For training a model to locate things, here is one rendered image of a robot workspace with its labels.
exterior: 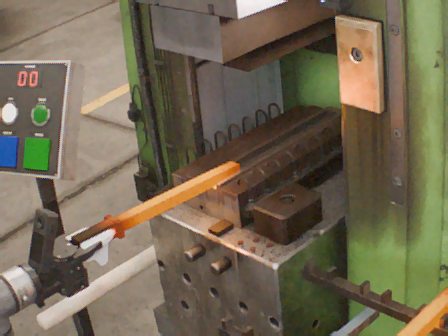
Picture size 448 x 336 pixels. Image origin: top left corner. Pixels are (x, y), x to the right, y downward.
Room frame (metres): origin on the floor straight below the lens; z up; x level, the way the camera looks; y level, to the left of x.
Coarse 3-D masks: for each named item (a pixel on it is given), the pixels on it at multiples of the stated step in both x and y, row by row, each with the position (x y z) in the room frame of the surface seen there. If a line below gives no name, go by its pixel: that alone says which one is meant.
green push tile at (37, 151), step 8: (32, 144) 1.67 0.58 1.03; (40, 144) 1.67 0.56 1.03; (48, 144) 1.66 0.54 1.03; (24, 152) 1.67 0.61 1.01; (32, 152) 1.66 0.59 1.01; (40, 152) 1.66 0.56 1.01; (48, 152) 1.65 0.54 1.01; (24, 160) 1.66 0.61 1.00; (32, 160) 1.65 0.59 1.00; (40, 160) 1.65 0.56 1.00; (48, 160) 1.64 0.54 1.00; (24, 168) 1.65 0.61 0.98; (32, 168) 1.65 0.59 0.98; (40, 168) 1.64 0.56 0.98; (48, 168) 1.64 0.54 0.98
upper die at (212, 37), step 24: (288, 0) 1.56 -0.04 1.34; (312, 0) 1.62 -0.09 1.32; (168, 24) 1.53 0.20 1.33; (192, 24) 1.48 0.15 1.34; (216, 24) 1.43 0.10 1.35; (240, 24) 1.46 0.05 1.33; (264, 24) 1.51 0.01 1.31; (288, 24) 1.56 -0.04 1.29; (312, 24) 1.61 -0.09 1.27; (168, 48) 1.53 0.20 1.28; (192, 48) 1.48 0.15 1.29; (216, 48) 1.43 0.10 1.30; (240, 48) 1.46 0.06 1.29
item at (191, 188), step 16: (208, 176) 1.47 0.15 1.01; (224, 176) 1.49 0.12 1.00; (176, 192) 1.40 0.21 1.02; (192, 192) 1.42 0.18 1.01; (144, 208) 1.34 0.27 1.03; (160, 208) 1.36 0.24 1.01; (96, 224) 1.28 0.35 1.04; (112, 224) 1.28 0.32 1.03; (128, 224) 1.30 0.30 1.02; (80, 240) 1.22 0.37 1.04
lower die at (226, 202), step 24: (288, 120) 1.76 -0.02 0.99; (336, 120) 1.73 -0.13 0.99; (240, 144) 1.65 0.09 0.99; (264, 144) 1.62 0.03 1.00; (288, 144) 1.61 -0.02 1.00; (312, 144) 1.62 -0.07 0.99; (192, 168) 1.58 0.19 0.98; (264, 168) 1.53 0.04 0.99; (288, 168) 1.53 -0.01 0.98; (216, 192) 1.47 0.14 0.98; (240, 192) 1.43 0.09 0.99; (216, 216) 1.47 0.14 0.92; (240, 216) 1.43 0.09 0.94
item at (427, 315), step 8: (440, 296) 1.05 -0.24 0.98; (432, 304) 1.03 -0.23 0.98; (440, 304) 1.03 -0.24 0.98; (424, 312) 1.01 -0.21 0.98; (432, 312) 1.01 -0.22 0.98; (440, 312) 1.01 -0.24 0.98; (416, 320) 1.00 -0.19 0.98; (424, 320) 0.99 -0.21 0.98; (432, 320) 0.99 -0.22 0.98; (408, 328) 0.98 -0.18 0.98; (416, 328) 0.98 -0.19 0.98; (424, 328) 0.98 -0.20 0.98; (432, 328) 0.99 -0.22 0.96
